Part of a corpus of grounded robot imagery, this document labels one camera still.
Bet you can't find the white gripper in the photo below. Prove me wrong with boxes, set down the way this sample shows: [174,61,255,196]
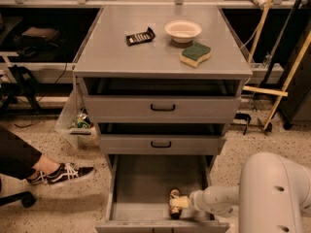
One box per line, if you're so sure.
[169,188,212,213]

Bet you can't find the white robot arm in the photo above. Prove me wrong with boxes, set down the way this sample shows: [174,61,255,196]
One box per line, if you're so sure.
[169,152,311,233]

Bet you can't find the grey bottom drawer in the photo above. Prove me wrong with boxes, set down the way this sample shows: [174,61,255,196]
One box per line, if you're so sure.
[96,155,229,233]

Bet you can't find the grey drawer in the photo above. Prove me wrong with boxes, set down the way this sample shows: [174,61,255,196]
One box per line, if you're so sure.
[98,122,225,155]
[96,155,229,233]
[80,78,241,123]

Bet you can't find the grey middle drawer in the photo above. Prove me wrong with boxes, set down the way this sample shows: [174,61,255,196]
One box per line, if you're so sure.
[98,122,225,155]

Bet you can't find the grey drawer cabinet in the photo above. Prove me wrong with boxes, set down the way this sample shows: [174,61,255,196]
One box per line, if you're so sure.
[72,4,253,233]

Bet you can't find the grey top drawer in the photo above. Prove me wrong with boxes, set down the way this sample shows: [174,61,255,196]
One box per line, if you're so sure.
[80,78,241,123]

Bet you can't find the green can in bin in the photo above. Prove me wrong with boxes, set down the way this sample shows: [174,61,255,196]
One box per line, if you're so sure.
[71,113,91,128]

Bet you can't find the black white sneaker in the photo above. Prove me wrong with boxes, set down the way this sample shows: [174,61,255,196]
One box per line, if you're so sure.
[27,163,95,185]

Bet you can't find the clear plastic bin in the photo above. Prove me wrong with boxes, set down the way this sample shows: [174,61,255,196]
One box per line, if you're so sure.
[55,86,98,149]

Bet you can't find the green yellow sponge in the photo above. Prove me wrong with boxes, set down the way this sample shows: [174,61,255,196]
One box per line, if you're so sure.
[180,42,211,68]

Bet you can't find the black chair base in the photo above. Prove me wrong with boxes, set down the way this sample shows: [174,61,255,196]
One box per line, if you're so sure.
[0,191,36,208]

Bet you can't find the white bowl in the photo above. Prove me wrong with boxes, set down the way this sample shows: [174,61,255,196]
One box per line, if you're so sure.
[164,20,202,44]

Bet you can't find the person leg black trousers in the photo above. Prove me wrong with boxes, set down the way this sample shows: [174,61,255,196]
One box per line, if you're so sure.
[0,126,62,194]

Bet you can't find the dark bag on shelf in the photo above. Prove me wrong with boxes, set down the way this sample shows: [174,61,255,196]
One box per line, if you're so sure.
[21,27,60,48]

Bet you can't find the wooden frame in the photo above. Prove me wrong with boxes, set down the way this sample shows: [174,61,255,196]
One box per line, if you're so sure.
[242,0,311,132]

